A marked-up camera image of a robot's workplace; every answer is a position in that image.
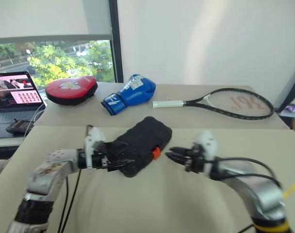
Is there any black pouch with orange tab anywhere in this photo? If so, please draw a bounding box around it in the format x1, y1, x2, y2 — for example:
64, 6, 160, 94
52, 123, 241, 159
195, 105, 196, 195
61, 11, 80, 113
106, 116, 173, 178

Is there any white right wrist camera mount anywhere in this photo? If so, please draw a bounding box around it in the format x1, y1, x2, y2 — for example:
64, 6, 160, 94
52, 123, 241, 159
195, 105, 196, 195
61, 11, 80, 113
192, 131, 218, 177

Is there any black tennis racket white grip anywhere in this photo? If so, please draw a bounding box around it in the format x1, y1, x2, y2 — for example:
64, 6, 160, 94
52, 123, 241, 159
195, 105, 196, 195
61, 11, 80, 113
151, 87, 275, 121

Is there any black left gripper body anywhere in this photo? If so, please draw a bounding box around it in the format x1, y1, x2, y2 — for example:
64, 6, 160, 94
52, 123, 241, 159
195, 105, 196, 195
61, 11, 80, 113
93, 142, 116, 170

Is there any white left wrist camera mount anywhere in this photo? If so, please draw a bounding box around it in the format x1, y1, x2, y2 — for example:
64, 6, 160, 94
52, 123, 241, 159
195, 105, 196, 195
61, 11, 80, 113
83, 126, 106, 168

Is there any black vertical window frame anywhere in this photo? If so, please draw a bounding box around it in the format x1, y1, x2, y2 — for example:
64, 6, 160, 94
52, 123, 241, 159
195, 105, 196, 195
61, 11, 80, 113
108, 0, 124, 83

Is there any blue boxing glove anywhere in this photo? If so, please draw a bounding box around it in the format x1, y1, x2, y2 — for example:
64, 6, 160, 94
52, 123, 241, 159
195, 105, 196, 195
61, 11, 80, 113
100, 74, 156, 116

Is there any grey slanted frame post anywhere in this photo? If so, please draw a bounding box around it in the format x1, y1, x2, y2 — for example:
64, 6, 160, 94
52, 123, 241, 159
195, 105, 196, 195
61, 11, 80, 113
276, 65, 295, 114

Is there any black handheld controller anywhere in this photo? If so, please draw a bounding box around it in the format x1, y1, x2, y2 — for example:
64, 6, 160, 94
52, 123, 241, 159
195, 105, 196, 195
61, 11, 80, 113
5, 118, 34, 134

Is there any open laptop computer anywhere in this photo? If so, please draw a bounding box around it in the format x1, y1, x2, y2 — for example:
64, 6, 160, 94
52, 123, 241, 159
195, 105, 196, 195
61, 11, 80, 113
0, 70, 47, 139

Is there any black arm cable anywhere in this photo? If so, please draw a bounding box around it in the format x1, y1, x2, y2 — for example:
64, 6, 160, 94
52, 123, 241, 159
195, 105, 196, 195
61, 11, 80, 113
57, 169, 82, 233
210, 157, 283, 189

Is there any red boxing focus pad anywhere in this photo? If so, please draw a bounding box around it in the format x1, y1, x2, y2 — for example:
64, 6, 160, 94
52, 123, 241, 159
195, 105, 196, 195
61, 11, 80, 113
45, 75, 98, 106

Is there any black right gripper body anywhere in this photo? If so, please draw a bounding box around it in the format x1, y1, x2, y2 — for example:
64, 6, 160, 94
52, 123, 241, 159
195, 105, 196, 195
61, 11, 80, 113
183, 144, 206, 173

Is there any white roller blind grey bar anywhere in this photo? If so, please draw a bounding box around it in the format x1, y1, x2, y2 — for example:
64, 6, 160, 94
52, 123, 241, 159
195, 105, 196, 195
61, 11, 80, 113
0, 0, 114, 46

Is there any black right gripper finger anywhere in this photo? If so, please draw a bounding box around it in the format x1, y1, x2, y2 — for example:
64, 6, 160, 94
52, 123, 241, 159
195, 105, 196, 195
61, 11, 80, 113
164, 152, 187, 166
170, 147, 188, 156

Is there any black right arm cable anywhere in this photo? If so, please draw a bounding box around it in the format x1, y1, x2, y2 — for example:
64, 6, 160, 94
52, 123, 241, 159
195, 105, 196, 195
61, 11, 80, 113
210, 157, 283, 189

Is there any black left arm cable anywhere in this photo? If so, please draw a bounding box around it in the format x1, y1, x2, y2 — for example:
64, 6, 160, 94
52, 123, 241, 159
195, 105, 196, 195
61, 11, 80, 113
57, 169, 82, 233

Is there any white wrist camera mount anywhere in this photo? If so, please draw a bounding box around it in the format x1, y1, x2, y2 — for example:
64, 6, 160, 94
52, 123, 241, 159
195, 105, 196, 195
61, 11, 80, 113
83, 126, 106, 168
192, 131, 218, 177

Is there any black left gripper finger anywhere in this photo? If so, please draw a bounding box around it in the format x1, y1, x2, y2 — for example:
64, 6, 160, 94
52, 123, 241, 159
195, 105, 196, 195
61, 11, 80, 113
107, 159, 136, 173
108, 143, 126, 156

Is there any white laptop cable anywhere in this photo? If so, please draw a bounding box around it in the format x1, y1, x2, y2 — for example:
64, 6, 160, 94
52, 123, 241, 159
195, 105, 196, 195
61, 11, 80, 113
22, 104, 47, 141

